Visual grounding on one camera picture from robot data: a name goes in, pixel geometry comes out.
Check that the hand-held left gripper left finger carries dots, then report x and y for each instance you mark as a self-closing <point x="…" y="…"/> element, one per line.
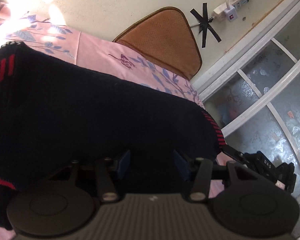
<point x="124" y="163"/>

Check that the black tape cross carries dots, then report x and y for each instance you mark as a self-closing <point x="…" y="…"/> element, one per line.
<point x="205" y="23"/>

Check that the brown perforated cushion mat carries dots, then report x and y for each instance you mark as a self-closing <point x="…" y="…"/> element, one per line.
<point x="162" y="40"/>

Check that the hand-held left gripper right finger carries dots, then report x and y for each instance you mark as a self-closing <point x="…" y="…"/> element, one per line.
<point x="182" y="165"/>

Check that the white power strip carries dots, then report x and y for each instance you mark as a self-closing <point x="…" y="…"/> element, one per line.
<point x="233" y="6"/>

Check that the white framed frosted window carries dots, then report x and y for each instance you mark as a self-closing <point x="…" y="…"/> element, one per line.
<point x="270" y="92"/>

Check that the navy knit sweater red stripes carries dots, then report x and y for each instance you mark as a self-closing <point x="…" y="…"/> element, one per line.
<point x="85" y="120"/>

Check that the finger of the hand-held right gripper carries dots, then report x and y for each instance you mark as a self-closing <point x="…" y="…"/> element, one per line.
<point x="233" y="154"/>

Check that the pink floral bedsheet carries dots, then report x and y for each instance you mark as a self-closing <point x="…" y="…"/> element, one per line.
<point x="97" y="47"/>

